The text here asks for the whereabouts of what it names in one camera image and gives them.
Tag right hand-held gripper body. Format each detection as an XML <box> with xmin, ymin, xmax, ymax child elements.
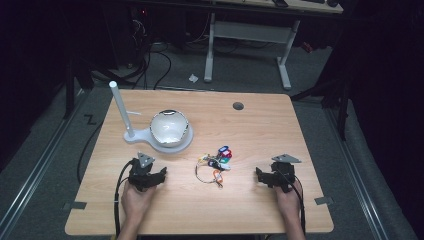
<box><xmin>267</xmin><ymin>153</ymin><xmax>302</xmax><ymax>194</ymax></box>

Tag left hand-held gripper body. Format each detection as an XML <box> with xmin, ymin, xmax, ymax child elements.
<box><xmin>128</xmin><ymin>152</ymin><xmax>162</xmax><ymax>193</ymax></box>

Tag person's left hand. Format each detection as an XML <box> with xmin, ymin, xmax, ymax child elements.
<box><xmin>120</xmin><ymin>181</ymin><xmax>158</xmax><ymax>222</ymax></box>

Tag person's right hand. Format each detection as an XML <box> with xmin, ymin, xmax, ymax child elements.
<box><xmin>273</xmin><ymin>181</ymin><xmax>304</xmax><ymax>218</ymax></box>

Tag white stand with pole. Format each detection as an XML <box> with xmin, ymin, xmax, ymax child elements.
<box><xmin>108</xmin><ymin>80</ymin><xmax>195</xmax><ymax>155</ymax></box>

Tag white bowl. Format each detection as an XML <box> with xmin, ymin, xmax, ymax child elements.
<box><xmin>149</xmin><ymin>109</ymin><xmax>191</xmax><ymax>149</ymax></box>

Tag key bunch with coloured tags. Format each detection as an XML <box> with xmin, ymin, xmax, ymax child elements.
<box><xmin>194</xmin><ymin>145</ymin><xmax>234</xmax><ymax>190</ymax></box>

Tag grey tape piece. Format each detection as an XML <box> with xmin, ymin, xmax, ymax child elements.
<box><xmin>314</xmin><ymin>196</ymin><xmax>335</xmax><ymax>206</ymax></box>
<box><xmin>62</xmin><ymin>201</ymin><xmax>88</xmax><ymax>211</ymax></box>

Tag black stand leg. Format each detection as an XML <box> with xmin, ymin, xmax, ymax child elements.
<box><xmin>63</xmin><ymin>56</ymin><xmax>77</xmax><ymax>120</ymax></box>

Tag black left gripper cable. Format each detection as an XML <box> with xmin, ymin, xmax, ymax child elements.
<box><xmin>113</xmin><ymin>159</ymin><xmax>136</xmax><ymax>238</ymax></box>

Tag black thin floor cable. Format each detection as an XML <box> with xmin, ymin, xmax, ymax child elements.
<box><xmin>76</xmin><ymin>120</ymin><xmax>105</xmax><ymax>185</ymax></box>

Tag metal floor rail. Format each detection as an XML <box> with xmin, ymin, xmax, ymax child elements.
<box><xmin>0</xmin><ymin>88</ymin><xmax>88</xmax><ymax>236</ymax></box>
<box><xmin>324</xmin><ymin>108</ymin><xmax>390</xmax><ymax>240</ymax></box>

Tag black floor cable bundle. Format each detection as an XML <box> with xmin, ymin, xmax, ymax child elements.
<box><xmin>93</xmin><ymin>13</ymin><xmax>173</xmax><ymax>91</ymax></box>

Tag white frame desk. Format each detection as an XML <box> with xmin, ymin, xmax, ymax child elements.
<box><xmin>203</xmin><ymin>0</ymin><xmax>344</xmax><ymax>91</ymax></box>

